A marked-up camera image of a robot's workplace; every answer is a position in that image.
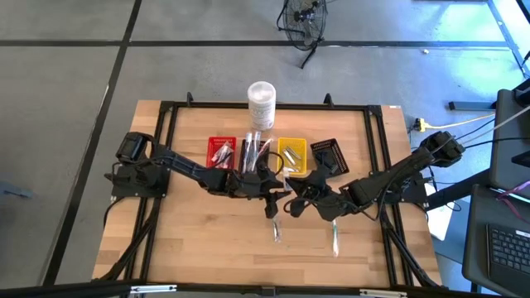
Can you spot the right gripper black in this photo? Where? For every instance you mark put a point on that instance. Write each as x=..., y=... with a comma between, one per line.
x=312, y=190

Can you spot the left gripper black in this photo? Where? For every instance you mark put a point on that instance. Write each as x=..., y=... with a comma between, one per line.
x=252, y=184

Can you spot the small silver sachet packet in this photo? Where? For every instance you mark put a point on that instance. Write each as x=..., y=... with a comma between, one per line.
x=287, y=154
x=295, y=156

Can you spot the black plastic mesh basket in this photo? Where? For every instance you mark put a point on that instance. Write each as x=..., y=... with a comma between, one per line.
x=241, y=153
x=341, y=163

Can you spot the small white toothpaste tube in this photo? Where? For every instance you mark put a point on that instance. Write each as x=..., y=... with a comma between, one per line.
x=217, y=156
x=225, y=150

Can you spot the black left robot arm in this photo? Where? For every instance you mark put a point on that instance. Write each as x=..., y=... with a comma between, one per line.
x=186, y=167

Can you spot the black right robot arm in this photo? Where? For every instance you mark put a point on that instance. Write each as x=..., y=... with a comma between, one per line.
x=389, y=178

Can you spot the wrapped green travel toothbrush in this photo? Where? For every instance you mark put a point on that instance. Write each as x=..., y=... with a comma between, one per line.
x=334, y=239

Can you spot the yellow plastic mesh basket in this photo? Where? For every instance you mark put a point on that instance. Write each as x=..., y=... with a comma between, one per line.
x=300, y=142

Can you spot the red plastic mesh basket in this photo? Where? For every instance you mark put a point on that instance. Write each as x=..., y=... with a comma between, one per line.
x=212, y=145

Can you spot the white wipes canister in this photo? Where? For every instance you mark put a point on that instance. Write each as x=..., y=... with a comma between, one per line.
x=261, y=107

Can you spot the black gantry leg struts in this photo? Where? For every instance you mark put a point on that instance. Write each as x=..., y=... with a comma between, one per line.
x=136, y=244
x=403, y=248

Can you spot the yellow power plug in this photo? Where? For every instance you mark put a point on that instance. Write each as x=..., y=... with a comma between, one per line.
x=420, y=123

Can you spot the dark grey desk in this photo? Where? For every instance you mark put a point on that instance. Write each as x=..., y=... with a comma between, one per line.
x=476, y=248

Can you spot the black floor fan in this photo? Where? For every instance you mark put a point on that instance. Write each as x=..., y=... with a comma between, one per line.
x=304, y=15

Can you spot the black desk foot bar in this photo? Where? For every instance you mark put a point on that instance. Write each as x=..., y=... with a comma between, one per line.
x=472, y=106

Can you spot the black gantry cross bar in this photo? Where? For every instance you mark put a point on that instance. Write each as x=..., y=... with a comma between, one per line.
x=83, y=288

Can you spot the black keyboard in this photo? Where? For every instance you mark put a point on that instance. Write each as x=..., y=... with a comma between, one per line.
x=509, y=248

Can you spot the grey flat floor object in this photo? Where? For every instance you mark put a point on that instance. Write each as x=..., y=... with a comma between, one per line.
x=16, y=191

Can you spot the black aluminium table frame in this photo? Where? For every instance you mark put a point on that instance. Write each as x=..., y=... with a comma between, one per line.
x=310, y=106

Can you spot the black frame clamp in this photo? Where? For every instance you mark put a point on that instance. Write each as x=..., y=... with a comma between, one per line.
x=189, y=98
x=328, y=99

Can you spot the silver aluminium bracket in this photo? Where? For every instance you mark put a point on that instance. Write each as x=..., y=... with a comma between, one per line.
x=153, y=289
x=383, y=293

